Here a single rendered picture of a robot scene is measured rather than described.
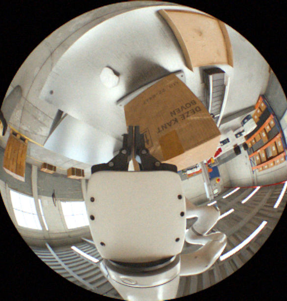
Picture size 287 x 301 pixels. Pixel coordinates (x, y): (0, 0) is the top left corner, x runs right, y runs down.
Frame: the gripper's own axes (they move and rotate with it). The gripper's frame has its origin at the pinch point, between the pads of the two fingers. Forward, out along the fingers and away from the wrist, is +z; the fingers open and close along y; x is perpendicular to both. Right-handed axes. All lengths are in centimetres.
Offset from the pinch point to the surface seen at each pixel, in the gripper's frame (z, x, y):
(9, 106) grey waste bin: 42, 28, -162
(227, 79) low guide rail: 23.4, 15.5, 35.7
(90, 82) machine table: 25.0, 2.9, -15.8
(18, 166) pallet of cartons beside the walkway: 12, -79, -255
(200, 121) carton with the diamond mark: 5.7, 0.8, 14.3
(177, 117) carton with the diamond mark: 9.5, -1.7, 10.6
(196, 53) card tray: 27.9, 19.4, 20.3
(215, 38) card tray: 26, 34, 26
